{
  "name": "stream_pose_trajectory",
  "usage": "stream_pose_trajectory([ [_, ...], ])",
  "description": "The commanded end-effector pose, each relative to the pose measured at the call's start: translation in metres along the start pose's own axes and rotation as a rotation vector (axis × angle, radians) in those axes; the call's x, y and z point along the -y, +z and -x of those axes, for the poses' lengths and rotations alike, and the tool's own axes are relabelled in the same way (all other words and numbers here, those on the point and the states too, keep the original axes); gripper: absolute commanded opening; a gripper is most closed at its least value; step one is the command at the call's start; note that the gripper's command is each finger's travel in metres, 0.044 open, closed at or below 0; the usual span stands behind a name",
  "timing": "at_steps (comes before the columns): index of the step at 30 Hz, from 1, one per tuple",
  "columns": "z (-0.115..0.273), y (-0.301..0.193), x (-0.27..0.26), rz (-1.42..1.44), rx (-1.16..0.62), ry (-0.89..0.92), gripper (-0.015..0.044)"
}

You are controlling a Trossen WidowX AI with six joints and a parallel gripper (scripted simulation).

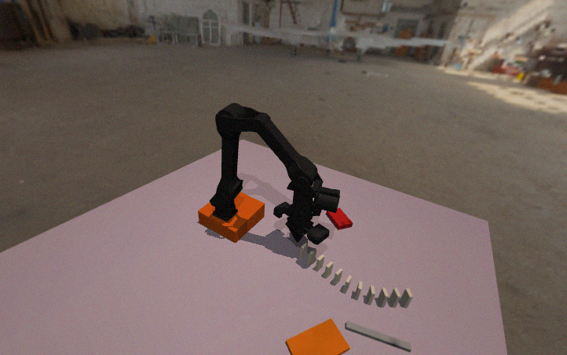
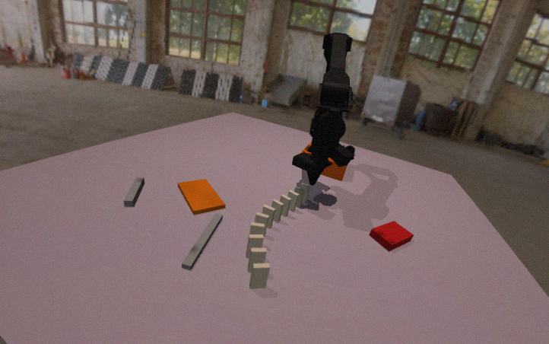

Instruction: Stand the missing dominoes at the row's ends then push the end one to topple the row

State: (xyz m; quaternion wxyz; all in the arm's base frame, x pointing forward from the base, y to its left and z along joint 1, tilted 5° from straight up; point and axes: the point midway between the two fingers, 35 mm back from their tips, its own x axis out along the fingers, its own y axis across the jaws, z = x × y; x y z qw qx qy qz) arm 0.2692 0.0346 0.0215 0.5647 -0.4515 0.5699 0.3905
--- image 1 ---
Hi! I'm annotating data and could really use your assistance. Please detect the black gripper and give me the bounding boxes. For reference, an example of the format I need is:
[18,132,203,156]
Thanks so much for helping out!
[273,202,329,245]

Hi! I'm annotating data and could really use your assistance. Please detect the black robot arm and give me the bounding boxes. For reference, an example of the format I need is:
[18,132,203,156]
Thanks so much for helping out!
[210,103,340,221]

